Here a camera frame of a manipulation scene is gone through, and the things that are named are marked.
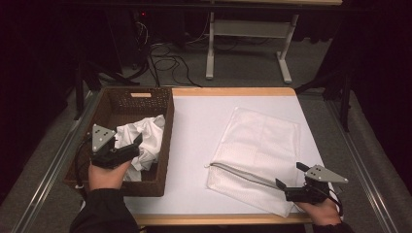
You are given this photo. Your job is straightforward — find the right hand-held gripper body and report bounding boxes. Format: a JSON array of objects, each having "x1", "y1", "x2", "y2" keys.
[{"x1": 284, "y1": 164, "x2": 350, "y2": 205}]

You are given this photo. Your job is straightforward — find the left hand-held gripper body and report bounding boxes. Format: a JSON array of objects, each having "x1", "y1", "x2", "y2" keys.
[{"x1": 89, "y1": 123, "x2": 130, "y2": 170}]

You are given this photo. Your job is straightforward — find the white shirt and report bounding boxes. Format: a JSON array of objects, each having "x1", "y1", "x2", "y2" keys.
[{"x1": 115, "y1": 114, "x2": 166, "y2": 183}]

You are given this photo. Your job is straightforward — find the brown woven basket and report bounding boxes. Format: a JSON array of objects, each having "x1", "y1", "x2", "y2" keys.
[{"x1": 62, "y1": 85, "x2": 176, "y2": 198}]

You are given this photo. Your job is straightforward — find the white mesh laundry bag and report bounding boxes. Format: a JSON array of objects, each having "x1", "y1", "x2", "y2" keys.
[{"x1": 203, "y1": 106, "x2": 302, "y2": 218}]

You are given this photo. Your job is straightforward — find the person's right hand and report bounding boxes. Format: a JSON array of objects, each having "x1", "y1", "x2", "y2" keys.
[{"x1": 295, "y1": 198, "x2": 343, "y2": 226}]

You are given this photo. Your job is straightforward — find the person's left hand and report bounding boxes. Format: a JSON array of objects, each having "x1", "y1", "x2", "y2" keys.
[{"x1": 87, "y1": 160, "x2": 132, "y2": 192}]

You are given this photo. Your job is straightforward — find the black stand legs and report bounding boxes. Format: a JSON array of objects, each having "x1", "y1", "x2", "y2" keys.
[
  {"x1": 73, "y1": 59, "x2": 140, "y2": 121},
  {"x1": 294, "y1": 69, "x2": 354, "y2": 133}
]

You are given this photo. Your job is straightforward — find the white table mat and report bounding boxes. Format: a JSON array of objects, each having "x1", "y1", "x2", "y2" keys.
[{"x1": 123, "y1": 95, "x2": 338, "y2": 216}]

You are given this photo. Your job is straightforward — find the dark computer tower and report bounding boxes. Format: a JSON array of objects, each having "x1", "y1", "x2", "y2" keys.
[{"x1": 106, "y1": 9, "x2": 154, "y2": 71}]

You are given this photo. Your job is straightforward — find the white-legged desk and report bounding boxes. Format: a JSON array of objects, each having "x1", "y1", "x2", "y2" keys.
[{"x1": 200, "y1": 0, "x2": 343, "y2": 85}]

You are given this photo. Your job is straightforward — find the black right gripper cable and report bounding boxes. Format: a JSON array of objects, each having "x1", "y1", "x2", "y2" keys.
[{"x1": 326, "y1": 190, "x2": 344, "y2": 216}]

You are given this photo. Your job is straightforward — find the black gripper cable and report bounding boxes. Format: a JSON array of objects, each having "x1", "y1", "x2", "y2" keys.
[
  {"x1": 75, "y1": 135, "x2": 93, "y2": 195},
  {"x1": 326, "y1": 190, "x2": 344, "y2": 216}
]

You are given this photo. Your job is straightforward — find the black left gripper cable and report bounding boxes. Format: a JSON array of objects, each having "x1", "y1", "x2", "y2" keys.
[{"x1": 75, "y1": 135, "x2": 93, "y2": 195}]

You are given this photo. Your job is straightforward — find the metal floor rail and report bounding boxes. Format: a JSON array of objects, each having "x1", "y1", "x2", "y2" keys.
[
  {"x1": 325, "y1": 100, "x2": 399, "y2": 233},
  {"x1": 13, "y1": 90, "x2": 101, "y2": 233}
]

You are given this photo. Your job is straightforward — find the black floor cables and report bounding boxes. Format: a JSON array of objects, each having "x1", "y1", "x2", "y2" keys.
[{"x1": 147, "y1": 42, "x2": 203, "y2": 88}]

